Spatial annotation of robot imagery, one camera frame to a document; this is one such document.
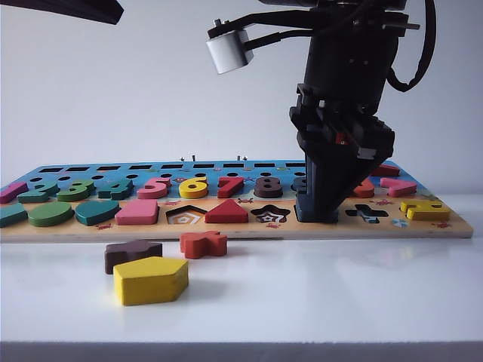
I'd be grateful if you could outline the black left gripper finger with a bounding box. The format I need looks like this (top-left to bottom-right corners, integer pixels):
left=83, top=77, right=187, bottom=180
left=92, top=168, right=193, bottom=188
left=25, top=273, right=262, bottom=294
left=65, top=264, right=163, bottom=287
left=0, top=0, right=125, bottom=26

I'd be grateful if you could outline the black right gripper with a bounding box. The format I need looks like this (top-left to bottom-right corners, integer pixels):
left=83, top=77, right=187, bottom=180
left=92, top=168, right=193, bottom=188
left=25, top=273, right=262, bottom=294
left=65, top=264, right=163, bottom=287
left=289, top=82, right=396, bottom=222

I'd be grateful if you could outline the dark blue square block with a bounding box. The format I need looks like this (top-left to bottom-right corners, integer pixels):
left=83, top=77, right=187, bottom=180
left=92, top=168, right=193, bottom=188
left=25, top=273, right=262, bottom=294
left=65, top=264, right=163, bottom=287
left=295, top=192, right=340, bottom=224

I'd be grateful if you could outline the orange number ten piece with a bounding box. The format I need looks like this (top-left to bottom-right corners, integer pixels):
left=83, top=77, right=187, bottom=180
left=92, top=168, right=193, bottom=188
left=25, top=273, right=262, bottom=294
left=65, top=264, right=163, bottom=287
left=347, top=177, right=374, bottom=198

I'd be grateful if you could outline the brown number eight piece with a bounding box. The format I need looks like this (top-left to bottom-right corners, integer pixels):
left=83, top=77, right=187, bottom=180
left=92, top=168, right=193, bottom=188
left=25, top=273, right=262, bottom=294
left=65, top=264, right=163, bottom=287
left=253, top=176, right=285, bottom=199

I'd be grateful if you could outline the red minus sign piece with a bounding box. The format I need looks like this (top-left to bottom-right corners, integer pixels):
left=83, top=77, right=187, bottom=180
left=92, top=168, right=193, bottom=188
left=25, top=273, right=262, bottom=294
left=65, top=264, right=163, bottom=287
left=371, top=164, right=400, bottom=177

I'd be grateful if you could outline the pink greater-than sign piece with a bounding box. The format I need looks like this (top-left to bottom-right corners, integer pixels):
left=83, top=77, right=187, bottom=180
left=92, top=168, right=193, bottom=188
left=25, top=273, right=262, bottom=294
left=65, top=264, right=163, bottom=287
left=380, top=177, right=416, bottom=198

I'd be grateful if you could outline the red number seven piece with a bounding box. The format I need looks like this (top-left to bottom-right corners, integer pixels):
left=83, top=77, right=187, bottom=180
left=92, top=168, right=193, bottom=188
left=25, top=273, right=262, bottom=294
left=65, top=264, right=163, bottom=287
left=217, top=176, right=246, bottom=198

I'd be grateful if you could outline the red triangle block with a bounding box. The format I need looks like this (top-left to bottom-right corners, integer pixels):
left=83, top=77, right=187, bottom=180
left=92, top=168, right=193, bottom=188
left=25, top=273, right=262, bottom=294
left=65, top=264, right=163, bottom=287
left=205, top=199, right=249, bottom=223

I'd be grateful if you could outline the yellow equals sign piece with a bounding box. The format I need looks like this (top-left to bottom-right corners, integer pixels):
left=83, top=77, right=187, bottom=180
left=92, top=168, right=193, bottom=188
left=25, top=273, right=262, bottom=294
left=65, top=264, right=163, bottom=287
left=400, top=199, right=453, bottom=222

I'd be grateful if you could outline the yellow number six piece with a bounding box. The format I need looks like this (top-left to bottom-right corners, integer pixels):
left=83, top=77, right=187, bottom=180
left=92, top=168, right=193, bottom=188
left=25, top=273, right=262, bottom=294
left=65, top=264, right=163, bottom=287
left=179, top=176, right=208, bottom=200

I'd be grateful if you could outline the orange cross block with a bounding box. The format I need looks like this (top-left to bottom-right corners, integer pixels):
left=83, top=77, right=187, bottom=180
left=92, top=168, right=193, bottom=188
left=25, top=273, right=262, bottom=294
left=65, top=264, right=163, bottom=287
left=180, top=230, right=229, bottom=260

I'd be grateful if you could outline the pink number five piece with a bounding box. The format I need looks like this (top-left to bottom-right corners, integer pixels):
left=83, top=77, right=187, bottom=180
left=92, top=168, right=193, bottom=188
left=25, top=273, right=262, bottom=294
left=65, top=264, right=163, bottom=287
left=137, top=176, right=171, bottom=200

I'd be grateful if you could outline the colourful wooden puzzle board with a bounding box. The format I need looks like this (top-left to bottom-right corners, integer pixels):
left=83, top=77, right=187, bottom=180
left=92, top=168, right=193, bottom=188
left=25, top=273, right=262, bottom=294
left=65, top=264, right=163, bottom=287
left=0, top=160, right=473, bottom=243

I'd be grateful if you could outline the green number three piece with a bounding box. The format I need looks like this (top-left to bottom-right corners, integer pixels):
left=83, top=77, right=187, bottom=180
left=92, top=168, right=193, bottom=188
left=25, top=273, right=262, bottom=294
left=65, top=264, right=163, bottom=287
left=57, top=179, right=95, bottom=202

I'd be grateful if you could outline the teal number two piece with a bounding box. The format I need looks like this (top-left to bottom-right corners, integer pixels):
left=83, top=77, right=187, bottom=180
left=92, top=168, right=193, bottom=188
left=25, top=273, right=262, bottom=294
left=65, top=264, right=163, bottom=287
left=17, top=179, right=60, bottom=204

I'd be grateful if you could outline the magenta number one piece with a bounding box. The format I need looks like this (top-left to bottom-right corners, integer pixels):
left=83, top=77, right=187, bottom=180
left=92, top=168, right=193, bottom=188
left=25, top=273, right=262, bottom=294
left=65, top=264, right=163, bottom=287
left=0, top=182, right=29, bottom=204

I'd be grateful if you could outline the pink trapezoid block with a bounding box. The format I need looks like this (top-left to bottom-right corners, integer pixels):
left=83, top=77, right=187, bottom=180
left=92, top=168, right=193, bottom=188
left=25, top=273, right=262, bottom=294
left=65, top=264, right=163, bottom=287
left=115, top=198, right=158, bottom=226

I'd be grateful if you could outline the dark green number four piece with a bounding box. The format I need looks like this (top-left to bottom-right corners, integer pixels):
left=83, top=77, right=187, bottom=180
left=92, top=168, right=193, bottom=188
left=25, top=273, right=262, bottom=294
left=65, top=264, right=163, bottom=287
left=97, top=179, right=134, bottom=201

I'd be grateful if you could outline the yellow pentagon block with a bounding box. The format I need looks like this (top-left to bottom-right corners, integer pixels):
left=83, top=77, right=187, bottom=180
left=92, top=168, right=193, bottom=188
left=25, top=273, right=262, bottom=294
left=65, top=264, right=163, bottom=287
left=112, top=256, right=189, bottom=307

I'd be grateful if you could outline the green oval block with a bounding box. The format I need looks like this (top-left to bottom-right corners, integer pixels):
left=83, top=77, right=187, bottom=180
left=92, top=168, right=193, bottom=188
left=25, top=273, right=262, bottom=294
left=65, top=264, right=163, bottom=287
left=28, top=201, right=75, bottom=228

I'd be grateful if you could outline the brown star block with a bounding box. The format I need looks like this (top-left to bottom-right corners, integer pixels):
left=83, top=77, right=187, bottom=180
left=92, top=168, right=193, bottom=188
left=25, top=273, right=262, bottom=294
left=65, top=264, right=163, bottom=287
left=104, top=239, right=163, bottom=275

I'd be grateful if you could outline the teal heart block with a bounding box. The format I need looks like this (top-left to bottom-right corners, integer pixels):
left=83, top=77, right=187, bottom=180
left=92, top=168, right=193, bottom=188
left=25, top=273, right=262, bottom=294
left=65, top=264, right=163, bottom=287
left=74, top=199, right=121, bottom=226

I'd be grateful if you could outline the teal rectangle block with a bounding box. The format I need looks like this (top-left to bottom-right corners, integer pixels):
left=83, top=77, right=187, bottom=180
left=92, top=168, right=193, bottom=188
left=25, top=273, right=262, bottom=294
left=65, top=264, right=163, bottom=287
left=0, top=203, right=29, bottom=229

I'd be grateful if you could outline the silver cylindrical wrist camera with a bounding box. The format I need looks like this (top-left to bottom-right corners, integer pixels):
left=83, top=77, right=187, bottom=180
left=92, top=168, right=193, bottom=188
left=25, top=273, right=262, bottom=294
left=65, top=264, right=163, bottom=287
left=205, top=17, right=254, bottom=76

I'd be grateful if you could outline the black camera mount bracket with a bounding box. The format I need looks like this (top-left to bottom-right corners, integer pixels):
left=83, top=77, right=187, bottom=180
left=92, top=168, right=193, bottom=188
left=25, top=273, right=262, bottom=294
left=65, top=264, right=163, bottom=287
left=226, top=10, right=314, bottom=52

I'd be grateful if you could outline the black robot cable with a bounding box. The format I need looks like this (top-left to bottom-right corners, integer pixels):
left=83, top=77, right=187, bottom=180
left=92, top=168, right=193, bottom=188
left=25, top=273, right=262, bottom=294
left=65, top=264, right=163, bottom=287
left=387, top=0, right=438, bottom=92

